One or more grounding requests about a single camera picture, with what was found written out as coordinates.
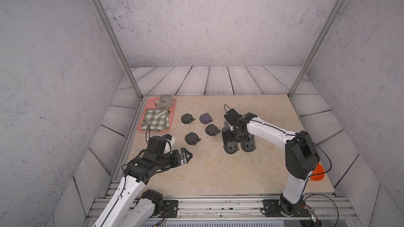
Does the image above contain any green checkered cloth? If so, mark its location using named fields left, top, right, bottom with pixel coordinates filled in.
left=140, top=109, right=170, bottom=131

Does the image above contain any aluminium rail frame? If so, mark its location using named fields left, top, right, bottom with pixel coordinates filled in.
left=82, top=195, right=364, bottom=227

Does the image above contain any right metal corner post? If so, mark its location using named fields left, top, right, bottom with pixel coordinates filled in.
left=288, top=0, right=347, bottom=99

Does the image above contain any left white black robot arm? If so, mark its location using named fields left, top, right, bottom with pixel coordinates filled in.
left=93, top=134, right=193, bottom=227

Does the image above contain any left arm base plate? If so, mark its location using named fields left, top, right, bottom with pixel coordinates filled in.
left=152, top=200, right=179, bottom=218

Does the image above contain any metal corner post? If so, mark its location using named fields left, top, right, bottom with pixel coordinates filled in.
left=288, top=0, right=347, bottom=99
left=90, top=0, right=143, bottom=100

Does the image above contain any left metal corner post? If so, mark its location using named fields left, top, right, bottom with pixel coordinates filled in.
left=90, top=0, right=143, bottom=100

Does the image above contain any pink plastic tray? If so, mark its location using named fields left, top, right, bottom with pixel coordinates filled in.
left=137, top=97, right=177, bottom=132

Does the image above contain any striped ceramic cup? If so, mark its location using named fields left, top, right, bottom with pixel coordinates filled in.
left=154, top=95, right=174, bottom=109

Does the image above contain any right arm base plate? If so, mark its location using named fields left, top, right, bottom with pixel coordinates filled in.
left=261, top=199, right=311, bottom=218

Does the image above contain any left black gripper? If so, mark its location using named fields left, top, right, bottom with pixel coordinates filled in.
left=155, top=146, right=194, bottom=171

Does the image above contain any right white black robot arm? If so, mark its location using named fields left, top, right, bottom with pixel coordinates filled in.
left=222, top=109, right=320, bottom=216

